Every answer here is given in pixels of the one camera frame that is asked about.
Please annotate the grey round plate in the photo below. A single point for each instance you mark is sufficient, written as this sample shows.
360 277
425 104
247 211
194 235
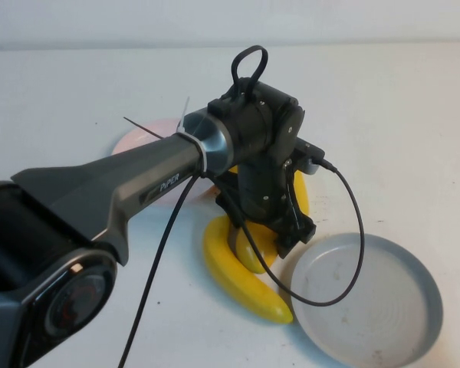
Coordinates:
387 306

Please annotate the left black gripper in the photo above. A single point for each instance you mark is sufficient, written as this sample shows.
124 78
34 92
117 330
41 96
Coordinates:
264 191

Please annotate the pink round plate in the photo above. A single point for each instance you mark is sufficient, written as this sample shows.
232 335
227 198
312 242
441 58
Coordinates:
136 138

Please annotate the white zip tie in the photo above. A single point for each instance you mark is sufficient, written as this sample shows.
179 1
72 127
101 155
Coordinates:
184 115

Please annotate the yellow plastic banana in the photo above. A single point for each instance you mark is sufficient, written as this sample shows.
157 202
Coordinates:
302 195
230 276

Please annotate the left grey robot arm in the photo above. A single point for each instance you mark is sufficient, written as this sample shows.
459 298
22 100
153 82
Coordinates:
80 191

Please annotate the black zip tie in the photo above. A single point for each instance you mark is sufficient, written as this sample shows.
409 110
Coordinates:
142 127

